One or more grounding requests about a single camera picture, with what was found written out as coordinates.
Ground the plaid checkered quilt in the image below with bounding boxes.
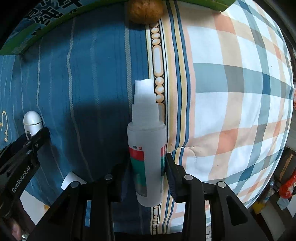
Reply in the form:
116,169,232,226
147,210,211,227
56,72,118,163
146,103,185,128
150,0,296,235

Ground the cardboard box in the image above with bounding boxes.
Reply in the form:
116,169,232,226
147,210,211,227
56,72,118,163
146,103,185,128
0,0,238,56

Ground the blue striped quilt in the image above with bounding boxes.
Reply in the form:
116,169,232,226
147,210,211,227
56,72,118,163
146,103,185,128
1,1,149,206

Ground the brown walnut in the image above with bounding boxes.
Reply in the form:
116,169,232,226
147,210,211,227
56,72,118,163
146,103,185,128
127,0,164,25

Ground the white spray bottle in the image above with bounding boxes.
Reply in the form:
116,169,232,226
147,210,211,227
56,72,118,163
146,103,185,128
127,79,166,207

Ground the white small plastic bottle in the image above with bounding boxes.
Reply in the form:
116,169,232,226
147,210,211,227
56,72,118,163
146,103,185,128
23,111,43,140

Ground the small white paper piece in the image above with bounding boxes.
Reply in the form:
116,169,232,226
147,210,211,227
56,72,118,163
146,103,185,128
61,172,87,190

